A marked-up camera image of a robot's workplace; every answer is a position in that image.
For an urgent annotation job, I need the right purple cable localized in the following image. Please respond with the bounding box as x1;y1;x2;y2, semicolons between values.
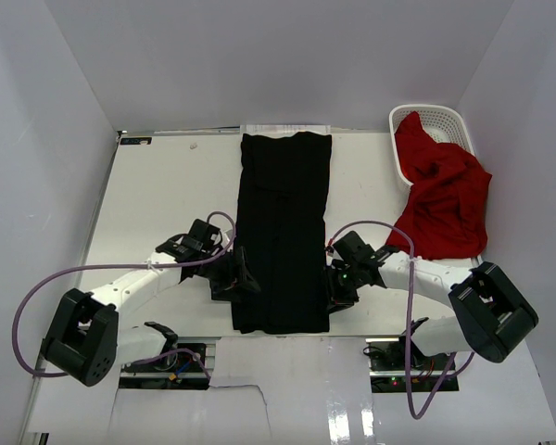
326;220;476;420

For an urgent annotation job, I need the small label sticker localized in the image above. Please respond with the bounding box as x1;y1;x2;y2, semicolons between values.
120;137;152;146

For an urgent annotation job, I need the black t shirt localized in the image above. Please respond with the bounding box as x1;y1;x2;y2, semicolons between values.
232;132;333;335

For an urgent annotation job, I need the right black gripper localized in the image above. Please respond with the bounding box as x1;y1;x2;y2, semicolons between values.
319;264;363;315

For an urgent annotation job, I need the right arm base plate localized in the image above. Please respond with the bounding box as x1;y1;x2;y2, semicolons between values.
362;340;449;394

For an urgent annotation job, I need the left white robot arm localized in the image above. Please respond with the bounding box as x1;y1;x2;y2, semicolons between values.
41;219;260;387

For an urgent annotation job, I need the purple cable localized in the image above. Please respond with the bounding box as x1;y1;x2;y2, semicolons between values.
326;220;476;420
11;210;237;380

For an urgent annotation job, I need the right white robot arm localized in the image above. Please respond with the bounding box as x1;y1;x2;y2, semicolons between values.
325;231;538;370

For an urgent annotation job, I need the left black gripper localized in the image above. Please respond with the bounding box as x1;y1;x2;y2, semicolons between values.
198;246;260;303

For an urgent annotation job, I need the white plastic basket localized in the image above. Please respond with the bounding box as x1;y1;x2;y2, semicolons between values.
388;104;475;193

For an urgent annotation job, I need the red t shirt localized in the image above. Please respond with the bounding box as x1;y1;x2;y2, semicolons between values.
386;111;492;260

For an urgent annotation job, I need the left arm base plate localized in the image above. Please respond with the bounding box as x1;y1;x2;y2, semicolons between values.
119;342;215;390

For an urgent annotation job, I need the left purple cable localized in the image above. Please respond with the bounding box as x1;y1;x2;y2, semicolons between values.
11;210;237;380

